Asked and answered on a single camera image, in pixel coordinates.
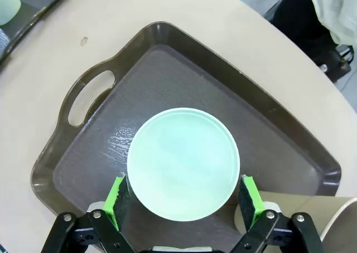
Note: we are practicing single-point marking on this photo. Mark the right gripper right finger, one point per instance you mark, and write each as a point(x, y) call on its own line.
point(251, 205)

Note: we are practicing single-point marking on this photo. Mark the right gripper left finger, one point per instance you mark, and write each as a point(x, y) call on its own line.
point(111, 208)

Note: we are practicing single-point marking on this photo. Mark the tall brown cup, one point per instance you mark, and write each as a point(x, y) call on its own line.
point(306, 205)

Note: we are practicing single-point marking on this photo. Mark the mint green bowl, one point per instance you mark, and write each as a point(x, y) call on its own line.
point(184, 164)

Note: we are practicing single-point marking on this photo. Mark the tall light green cup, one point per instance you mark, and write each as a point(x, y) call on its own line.
point(8, 2)

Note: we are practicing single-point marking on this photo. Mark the dark brown tray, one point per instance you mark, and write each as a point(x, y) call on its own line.
point(36, 10)
point(195, 83)

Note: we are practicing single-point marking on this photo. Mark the person in cream sweatshirt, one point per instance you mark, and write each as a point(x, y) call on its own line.
point(329, 7)

